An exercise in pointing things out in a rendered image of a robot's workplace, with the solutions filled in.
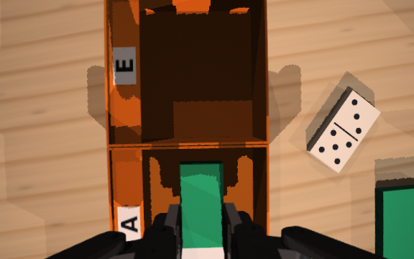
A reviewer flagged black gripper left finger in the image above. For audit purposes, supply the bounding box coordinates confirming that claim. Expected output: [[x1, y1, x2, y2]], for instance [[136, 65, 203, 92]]
[[45, 204, 183, 259]]

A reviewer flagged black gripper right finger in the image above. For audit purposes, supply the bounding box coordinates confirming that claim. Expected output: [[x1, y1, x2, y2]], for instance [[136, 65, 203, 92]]
[[222, 203, 388, 259]]

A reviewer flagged orange rack of three bins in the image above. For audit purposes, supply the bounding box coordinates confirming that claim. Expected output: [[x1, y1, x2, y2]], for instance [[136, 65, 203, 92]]
[[103, 0, 270, 241]]

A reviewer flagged white domino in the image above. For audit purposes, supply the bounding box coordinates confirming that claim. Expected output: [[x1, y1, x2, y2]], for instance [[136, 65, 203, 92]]
[[307, 91, 381, 173]]

